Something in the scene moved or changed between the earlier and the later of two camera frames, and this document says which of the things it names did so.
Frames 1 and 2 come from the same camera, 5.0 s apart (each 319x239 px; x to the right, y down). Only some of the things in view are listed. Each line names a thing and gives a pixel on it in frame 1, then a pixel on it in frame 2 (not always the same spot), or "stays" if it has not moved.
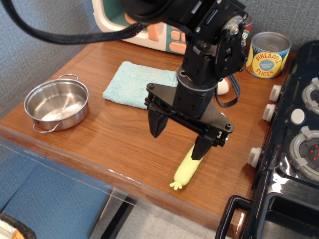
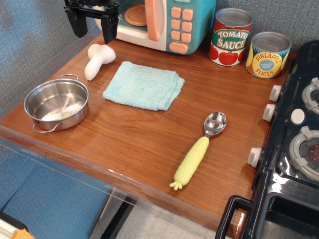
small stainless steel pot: [57, 105] stays
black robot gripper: [189, 104] -> [107, 8]
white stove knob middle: [268, 112] stays
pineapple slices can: [267, 54] stays
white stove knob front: [253, 156] stays
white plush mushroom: [223, 87] -> [99, 55]
